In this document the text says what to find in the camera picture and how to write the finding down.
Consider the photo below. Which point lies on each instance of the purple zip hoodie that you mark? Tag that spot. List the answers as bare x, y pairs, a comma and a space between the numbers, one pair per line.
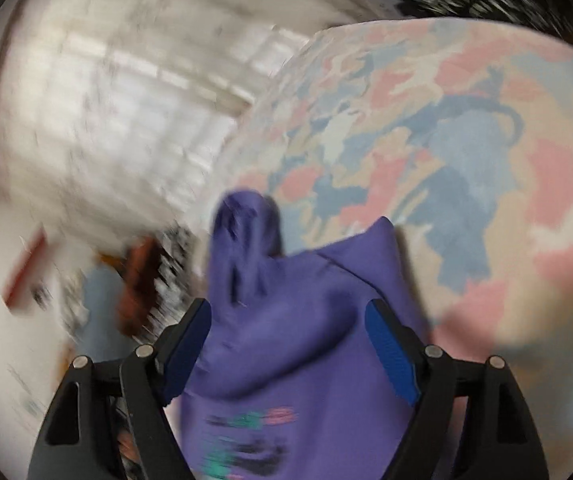
291, 320

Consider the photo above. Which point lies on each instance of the pastel patterned blanket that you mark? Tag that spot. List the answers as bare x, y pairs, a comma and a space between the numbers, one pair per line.
466, 160

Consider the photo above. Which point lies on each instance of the white leaf-print curtain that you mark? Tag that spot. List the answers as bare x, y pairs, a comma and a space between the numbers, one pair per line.
116, 110

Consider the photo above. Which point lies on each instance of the red wall shelf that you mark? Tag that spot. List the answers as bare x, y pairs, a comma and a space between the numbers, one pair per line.
26, 270

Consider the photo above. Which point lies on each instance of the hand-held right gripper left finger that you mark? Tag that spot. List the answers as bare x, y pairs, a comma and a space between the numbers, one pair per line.
186, 355

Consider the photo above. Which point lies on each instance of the brown folded garment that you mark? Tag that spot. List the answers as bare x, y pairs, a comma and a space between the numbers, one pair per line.
139, 285

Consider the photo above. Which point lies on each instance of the black and white patterned garment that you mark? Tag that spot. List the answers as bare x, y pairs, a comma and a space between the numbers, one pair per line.
176, 255

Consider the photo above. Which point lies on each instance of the black and white speckled clothing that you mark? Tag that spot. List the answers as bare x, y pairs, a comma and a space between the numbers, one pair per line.
466, 0

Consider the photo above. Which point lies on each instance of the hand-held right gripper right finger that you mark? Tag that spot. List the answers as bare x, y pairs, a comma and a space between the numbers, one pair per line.
391, 355

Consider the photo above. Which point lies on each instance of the blue-grey rolled blanket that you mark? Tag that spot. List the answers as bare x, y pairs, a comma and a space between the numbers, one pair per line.
101, 310

